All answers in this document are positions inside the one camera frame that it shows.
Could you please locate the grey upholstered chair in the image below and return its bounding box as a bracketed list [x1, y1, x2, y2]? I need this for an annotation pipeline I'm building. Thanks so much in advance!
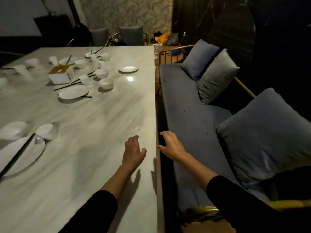
[111, 26, 150, 46]
[89, 28, 112, 47]

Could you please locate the large grey cushion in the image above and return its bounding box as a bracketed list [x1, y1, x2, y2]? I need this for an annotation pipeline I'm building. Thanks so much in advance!
[216, 88, 311, 189]

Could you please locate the large white round plate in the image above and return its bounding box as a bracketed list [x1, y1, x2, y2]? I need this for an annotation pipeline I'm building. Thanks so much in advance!
[0, 136, 46, 177]

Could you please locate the white oval plate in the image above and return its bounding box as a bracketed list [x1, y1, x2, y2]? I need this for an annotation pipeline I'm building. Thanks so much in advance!
[58, 85, 90, 100]

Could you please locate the person's right hand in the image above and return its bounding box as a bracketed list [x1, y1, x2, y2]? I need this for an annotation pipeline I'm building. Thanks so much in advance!
[157, 131, 188, 162]

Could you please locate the person's left forearm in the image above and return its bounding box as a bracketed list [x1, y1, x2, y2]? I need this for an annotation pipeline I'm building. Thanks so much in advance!
[58, 163, 138, 233]

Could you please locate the person's left hand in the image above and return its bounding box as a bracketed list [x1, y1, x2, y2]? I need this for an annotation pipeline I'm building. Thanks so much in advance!
[121, 135, 147, 169]

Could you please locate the person's right forearm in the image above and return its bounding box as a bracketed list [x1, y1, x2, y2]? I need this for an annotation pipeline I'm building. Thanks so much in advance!
[179, 153, 311, 233]

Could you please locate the grey bench sofa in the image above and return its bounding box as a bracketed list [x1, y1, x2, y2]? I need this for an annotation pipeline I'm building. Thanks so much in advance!
[159, 44, 311, 216]

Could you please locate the orange bag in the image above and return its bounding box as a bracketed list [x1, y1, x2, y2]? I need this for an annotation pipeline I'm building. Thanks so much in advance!
[155, 33, 170, 45]

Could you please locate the black backpack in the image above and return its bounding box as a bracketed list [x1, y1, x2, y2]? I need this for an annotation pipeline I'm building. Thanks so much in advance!
[67, 23, 94, 47]

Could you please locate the black chopsticks pair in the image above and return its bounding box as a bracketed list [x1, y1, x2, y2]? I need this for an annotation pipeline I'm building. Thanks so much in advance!
[0, 133, 36, 179]

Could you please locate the white tissue box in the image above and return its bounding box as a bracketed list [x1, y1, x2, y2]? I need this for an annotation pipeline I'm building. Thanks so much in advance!
[48, 64, 74, 85]

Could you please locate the grey bag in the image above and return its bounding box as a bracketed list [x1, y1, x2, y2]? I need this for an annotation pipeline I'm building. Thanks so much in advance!
[167, 33, 179, 46]

